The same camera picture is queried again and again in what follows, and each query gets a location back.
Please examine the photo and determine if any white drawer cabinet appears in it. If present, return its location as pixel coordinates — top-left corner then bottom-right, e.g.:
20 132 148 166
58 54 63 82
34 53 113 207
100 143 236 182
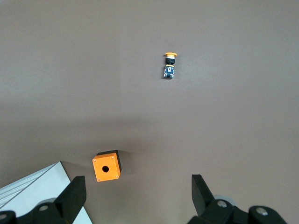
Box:
0 161 94 224

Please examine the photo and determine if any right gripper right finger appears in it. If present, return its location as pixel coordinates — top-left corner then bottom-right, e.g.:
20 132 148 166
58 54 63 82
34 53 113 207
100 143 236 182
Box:
186 174 289 224

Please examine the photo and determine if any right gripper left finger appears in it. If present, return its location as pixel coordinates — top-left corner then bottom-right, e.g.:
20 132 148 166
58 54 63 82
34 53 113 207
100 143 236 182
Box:
0 175 87 224

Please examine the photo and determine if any orange cap push button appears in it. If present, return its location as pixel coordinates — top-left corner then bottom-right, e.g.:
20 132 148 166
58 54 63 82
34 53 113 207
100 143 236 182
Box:
162 51 178 80

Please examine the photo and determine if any orange box with hole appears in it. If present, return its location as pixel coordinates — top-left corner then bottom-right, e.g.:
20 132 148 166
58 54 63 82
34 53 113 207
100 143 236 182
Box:
92 149 122 183

